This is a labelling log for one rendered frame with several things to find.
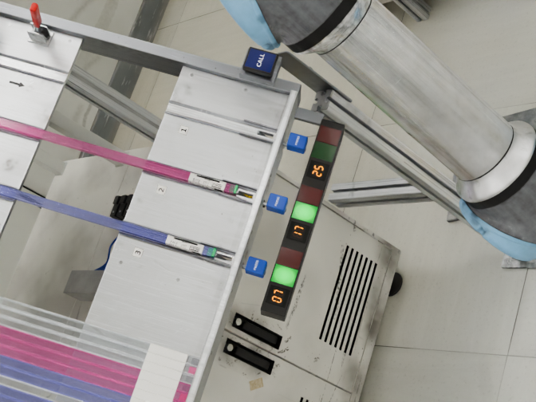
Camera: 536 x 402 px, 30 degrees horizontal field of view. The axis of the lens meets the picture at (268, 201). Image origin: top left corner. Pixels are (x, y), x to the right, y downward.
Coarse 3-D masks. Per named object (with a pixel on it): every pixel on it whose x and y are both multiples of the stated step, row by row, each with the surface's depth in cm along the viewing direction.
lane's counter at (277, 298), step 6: (270, 288) 156; (276, 288) 156; (282, 288) 156; (270, 294) 156; (276, 294) 155; (282, 294) 155; (288, 294) 155; (270, 300) 155; (276, 300) 155; (282, 300) 155; (282, 306) 155
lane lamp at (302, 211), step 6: (300, 204) 161; (306, 204) 160; (294, 210) 160; (300, 210) 160; (306, 210) 160; (312, 210) 160; (294, 216) 160; (300, 216) 160; (306, 216) 160; (312, 216) 160; (312, 222) 159
